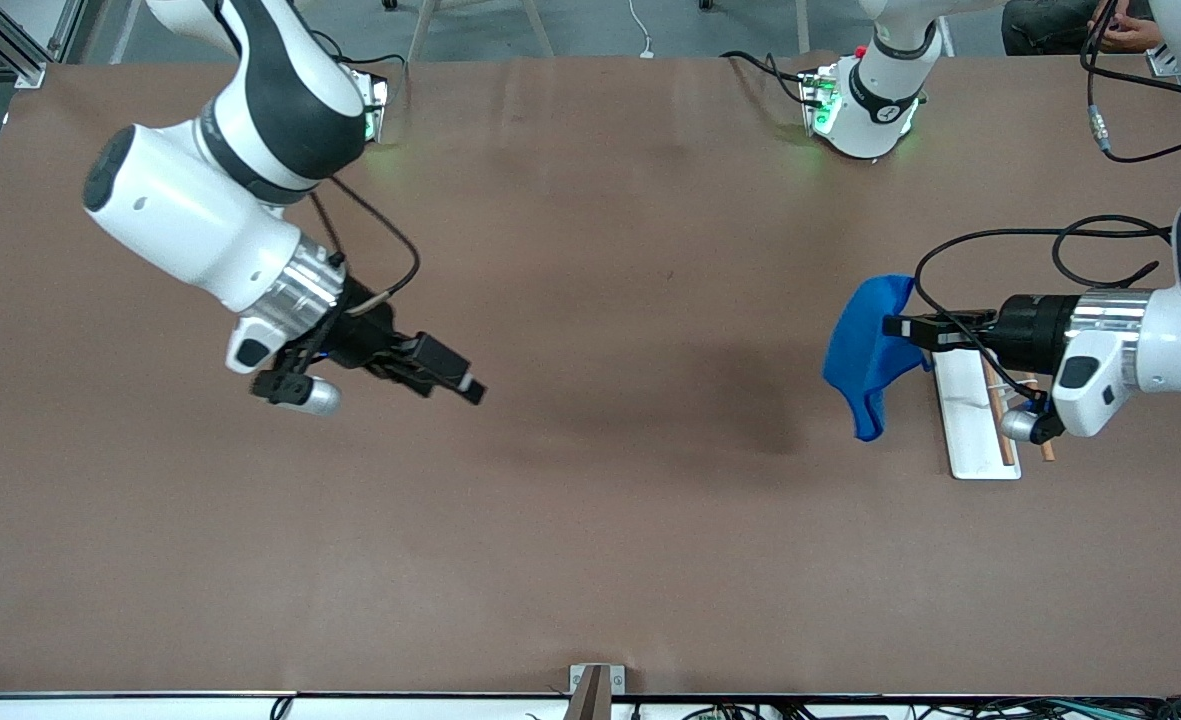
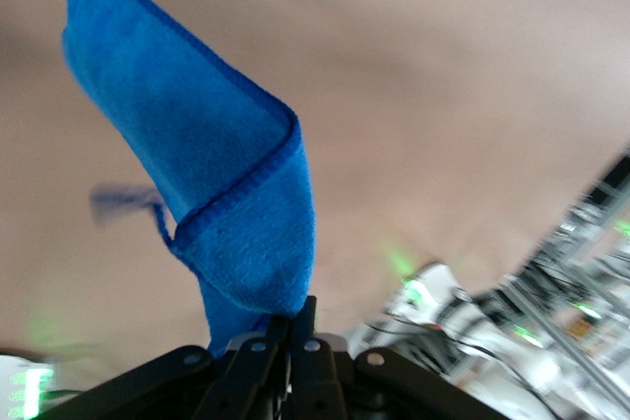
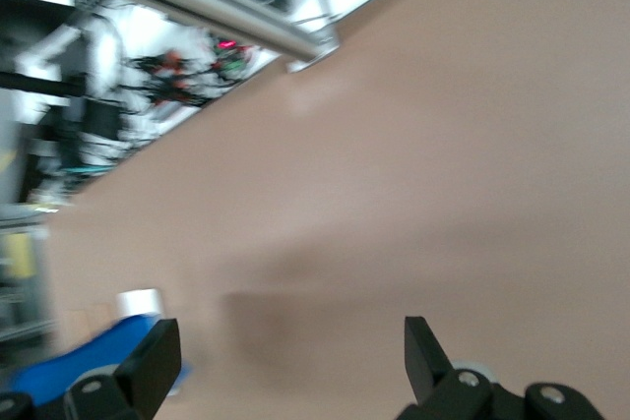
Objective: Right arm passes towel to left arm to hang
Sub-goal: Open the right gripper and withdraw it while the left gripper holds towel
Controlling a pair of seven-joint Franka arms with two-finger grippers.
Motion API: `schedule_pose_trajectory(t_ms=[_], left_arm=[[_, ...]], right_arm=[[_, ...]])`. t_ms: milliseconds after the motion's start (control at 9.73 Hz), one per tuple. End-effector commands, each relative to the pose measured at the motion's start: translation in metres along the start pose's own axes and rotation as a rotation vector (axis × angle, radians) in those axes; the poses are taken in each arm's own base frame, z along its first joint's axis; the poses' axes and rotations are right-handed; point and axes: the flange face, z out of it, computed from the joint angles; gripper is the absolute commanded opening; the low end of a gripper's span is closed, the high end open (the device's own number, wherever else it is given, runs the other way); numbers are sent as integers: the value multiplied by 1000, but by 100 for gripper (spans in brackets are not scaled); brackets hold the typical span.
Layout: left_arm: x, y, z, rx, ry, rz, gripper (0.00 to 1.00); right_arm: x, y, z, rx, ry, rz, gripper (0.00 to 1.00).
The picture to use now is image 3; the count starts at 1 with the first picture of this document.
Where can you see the metal mast bracket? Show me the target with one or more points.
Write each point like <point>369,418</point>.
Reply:
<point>315,53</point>

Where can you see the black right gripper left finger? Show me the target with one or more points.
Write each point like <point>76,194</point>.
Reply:
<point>143,371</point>

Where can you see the metal mast post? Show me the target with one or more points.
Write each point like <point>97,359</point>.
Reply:
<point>197,2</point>

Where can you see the white towel rack base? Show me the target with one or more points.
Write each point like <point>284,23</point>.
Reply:
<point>140,302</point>

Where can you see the blue microfiber towel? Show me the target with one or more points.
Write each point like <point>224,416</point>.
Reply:
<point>83,356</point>

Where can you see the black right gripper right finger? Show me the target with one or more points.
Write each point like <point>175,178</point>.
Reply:
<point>425,366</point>

